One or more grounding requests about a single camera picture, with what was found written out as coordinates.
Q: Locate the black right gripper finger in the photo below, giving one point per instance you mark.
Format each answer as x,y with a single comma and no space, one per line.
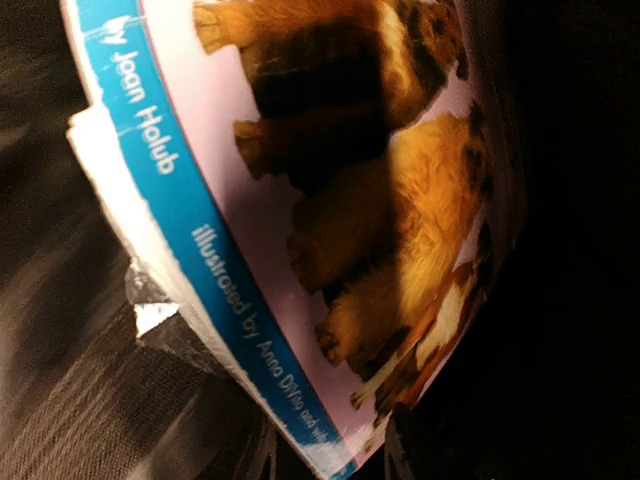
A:
405,449

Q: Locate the dog picture book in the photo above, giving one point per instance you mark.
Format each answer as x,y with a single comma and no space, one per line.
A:
325,189

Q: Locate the grey shrink-wrapped notebook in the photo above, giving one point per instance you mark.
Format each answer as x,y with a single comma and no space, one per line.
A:
160,326

